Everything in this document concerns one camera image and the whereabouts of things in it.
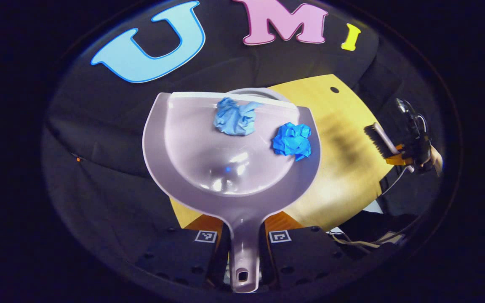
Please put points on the pink dustpan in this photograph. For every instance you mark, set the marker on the pink dustpan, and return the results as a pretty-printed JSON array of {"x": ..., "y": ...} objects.
[{"x": 209, "y": 168}]

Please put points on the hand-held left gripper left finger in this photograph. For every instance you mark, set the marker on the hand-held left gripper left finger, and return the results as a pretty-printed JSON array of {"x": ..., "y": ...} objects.
[{"x": 179, "y": 256}]

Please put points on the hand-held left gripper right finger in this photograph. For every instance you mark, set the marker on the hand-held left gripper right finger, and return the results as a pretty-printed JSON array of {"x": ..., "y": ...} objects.
[{"x": 305, "y": 256}]

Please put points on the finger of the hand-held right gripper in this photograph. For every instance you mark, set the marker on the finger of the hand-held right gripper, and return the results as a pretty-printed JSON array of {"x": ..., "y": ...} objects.
[
  {"x": 396, "y": 160},
  {"x": 400, "y": 148}
]

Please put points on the small pink broom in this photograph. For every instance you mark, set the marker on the small pink broom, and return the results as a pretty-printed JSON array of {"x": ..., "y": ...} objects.
[{"x": 379, "y": 141}]

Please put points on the white garbage bin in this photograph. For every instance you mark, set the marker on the white garbage bin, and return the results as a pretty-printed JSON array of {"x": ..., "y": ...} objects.
[{"x": 263, "y": 91}]

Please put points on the light blue paper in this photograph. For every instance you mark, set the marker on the light blue paper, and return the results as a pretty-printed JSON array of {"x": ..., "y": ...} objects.
[{"x": 234, "y": 120}]

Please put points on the dark blue paper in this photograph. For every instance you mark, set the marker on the dark blue paper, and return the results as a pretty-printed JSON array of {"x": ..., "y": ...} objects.
[{"x": 293, "y": 141}]

